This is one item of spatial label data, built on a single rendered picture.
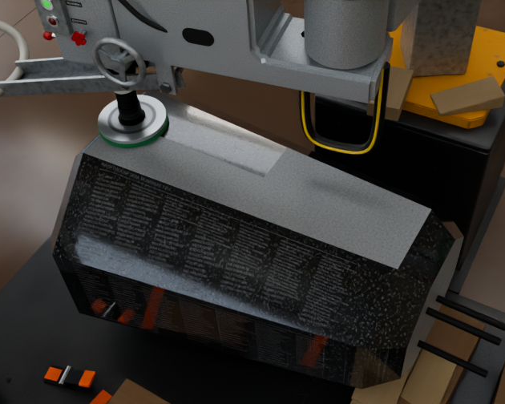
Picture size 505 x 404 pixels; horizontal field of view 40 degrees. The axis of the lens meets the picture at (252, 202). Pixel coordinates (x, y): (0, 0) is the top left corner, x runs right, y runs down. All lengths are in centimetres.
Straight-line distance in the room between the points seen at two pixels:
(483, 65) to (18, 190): 205
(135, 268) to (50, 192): 126
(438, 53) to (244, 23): 88
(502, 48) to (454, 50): 26
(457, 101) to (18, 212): 193
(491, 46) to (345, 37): 106
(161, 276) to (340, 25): 90
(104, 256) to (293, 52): 85
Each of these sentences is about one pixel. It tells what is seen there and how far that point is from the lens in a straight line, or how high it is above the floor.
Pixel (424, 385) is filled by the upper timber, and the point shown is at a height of 25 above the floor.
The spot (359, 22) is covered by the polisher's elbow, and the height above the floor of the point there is 138.
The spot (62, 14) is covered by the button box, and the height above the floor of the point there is 130.
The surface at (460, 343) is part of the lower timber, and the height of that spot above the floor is 15.
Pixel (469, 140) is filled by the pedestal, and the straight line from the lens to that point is 224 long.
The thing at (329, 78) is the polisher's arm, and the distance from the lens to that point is 165.
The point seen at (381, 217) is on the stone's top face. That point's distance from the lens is 188.
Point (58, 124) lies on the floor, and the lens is 357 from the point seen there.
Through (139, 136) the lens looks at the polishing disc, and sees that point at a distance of 211.
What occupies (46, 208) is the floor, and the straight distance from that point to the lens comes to 319.
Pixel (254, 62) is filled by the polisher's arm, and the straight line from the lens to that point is 169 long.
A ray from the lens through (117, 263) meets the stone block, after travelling 209.
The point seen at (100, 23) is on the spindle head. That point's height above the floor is 127.
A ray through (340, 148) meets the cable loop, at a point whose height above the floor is 92.
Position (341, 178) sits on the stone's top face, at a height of 82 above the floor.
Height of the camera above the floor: 226
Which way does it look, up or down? 49 degrees down
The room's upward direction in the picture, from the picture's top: 5 degrees counter-clockwise
